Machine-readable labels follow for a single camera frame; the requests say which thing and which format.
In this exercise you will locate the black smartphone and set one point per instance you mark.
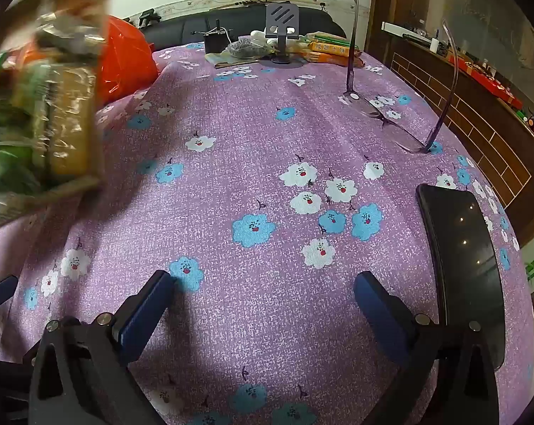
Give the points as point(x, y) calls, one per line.
point(461, 252)

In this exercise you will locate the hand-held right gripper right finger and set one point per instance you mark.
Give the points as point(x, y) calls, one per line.
point(377, 314)

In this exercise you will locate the pale green snack packet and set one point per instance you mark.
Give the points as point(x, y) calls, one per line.
point(324, 36)

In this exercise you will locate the orange snack packet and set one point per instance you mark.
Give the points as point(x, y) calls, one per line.
point(333, 51)

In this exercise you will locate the black device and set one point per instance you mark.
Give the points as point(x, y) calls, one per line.
point(148, 17)

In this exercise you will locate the brown tiled counter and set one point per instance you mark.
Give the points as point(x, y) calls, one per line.
point(470, 110)

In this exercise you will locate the small black box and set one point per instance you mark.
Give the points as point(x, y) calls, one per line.
point(216, 43)

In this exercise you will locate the purple floral tablecloth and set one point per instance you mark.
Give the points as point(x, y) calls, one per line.
point(249, 141)

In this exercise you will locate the purple-framed eyeglasses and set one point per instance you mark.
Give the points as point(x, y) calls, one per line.
point(350, 53)

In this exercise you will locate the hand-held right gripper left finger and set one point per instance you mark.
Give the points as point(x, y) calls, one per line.
point(145, 318)

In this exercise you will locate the cardboard box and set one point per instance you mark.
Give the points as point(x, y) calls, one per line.
point(50, 195)

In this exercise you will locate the clear plastic bag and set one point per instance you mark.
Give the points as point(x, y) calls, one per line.
point(245, 48)

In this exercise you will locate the grey phone stand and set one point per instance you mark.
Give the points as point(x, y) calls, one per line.
point(282, 15)

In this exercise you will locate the white tissue wad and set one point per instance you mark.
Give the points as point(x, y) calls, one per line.
point(260, 37)

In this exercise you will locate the pile of snack packets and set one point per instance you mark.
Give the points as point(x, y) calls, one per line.
point(10, 141)

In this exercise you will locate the orange plastic bag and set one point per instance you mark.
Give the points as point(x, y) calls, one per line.
point(125, 62)

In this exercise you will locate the wooden door frame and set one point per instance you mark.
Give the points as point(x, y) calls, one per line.
point(382, 4)

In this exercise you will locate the flat printed booklet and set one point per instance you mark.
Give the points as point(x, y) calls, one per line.
point(222, 59)

